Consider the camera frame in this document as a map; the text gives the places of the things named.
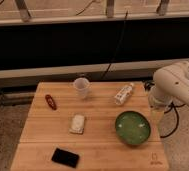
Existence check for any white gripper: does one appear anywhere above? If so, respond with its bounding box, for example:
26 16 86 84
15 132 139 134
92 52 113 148
151 104 165 125

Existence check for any white sponge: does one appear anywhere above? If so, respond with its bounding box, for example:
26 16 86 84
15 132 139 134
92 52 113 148
69 115 85 134

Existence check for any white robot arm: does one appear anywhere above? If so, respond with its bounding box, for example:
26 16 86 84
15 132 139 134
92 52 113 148
148 61 189 124

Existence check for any green ceramic bowl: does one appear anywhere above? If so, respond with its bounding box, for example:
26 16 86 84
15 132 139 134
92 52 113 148
115 111 151 146

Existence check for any white plastic bottle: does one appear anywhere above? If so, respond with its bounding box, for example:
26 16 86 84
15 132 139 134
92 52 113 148
114 83 134 105

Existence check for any clear plastic cup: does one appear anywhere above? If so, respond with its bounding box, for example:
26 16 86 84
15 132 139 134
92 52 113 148
73 77 90 99

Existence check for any wooden cutting board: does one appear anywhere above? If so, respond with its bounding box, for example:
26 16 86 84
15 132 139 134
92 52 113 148
11 82 169 171

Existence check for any black rectangular phone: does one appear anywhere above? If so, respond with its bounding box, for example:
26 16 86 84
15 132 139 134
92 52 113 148
51 148 79 168

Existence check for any red oblong object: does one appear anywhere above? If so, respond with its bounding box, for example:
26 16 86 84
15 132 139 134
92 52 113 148
45 94 57 110

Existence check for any black cable right floor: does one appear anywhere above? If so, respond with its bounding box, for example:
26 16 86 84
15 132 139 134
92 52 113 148
143 80 186 139

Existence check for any black hanging cable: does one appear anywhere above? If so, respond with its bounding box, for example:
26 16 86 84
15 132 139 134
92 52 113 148
99 9 129 81

